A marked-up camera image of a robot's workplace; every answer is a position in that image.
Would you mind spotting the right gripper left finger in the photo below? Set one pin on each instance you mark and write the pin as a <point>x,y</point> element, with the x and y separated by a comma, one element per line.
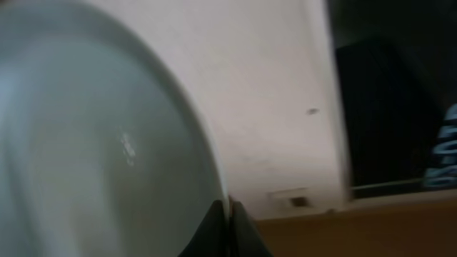
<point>209,239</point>

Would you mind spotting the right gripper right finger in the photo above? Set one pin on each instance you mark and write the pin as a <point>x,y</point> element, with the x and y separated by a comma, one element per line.
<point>244,239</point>

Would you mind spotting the light blue plate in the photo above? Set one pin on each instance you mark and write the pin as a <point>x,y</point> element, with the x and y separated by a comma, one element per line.
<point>102,151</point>

